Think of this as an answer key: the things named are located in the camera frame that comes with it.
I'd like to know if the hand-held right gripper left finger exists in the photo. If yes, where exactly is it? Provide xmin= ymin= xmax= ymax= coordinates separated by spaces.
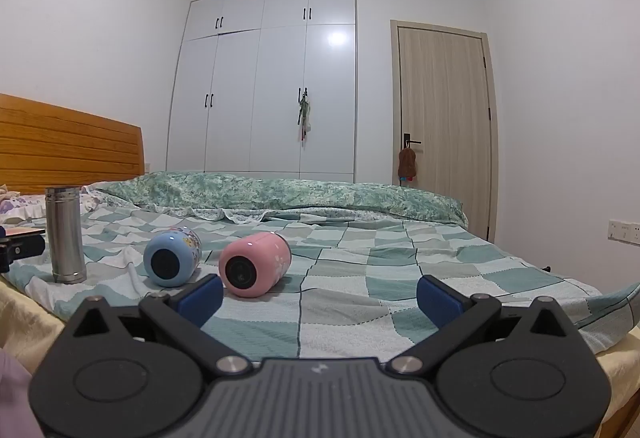
xmin=65 ymin=274 xmax=252 ymax=376

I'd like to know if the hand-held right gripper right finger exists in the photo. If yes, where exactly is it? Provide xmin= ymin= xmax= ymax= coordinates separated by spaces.
xmin=387 ymin=274 xmax=582 ymax=376

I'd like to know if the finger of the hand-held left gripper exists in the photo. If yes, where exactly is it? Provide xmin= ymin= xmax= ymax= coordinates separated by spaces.
xmin=0 ymin=226 xmax=46 ymax=273

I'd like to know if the blue cup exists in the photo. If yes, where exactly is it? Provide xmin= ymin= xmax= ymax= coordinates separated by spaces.
xmin=143 ymin=226 xmax=202 ymax=288

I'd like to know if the pink cup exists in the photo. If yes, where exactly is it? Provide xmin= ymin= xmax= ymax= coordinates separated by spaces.
xmin=218 ymin=233 xmax=292 ymax=297

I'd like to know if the stainless steel cup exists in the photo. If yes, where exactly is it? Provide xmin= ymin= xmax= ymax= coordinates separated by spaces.
xmin=45 ymin=186 xmax=88 ymax=285

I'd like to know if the purple floral pillow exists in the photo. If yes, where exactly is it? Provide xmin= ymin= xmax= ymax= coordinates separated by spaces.
xmin=0 ymin=184 xmax=103 ymax=225

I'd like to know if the cream mattress cover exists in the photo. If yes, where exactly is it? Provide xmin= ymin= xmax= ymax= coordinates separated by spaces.
xmin=0 ymin=275 xmax=640 ymax=438

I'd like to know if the green checkered bed sheet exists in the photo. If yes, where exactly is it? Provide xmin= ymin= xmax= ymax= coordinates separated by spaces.
xmin=0 ymin=205 xmax=640 ymax=361

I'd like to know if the wooden headboard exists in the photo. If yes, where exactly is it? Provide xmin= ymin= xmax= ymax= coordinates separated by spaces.
xmin=0 ymin=92 xmax=146 ymax=197

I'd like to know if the green floral quilt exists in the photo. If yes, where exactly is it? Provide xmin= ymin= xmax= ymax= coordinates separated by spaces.
xmin=94 ymin=171 xmax=469 ymax=227

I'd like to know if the brown hanging pouch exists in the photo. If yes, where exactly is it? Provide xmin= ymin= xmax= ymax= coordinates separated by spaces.
xmin=398 ymin=148 xmax=417 ymax=185

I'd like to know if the purple cloth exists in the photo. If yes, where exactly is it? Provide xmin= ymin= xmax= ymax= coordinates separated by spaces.
xmin=0 ymin=347 xmax=47 ymax=438

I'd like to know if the light wooden door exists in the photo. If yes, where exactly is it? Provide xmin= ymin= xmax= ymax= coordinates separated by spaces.
xmin=390 ymin=20 xmax=499 ymax=243

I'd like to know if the white wardrobe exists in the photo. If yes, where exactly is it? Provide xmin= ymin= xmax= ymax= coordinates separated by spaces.
xmin=166 ymin=0 xmax=357 ymax=184

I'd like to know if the white wall outlet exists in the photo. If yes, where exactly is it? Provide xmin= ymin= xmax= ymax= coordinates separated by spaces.
xmin=607 ymin=219 xmax=640 ymax=247

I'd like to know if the hanging keychain bundle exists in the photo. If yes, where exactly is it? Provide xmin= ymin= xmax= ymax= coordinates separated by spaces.
xmin=295 ymin=90 xmax=314 ymax=145

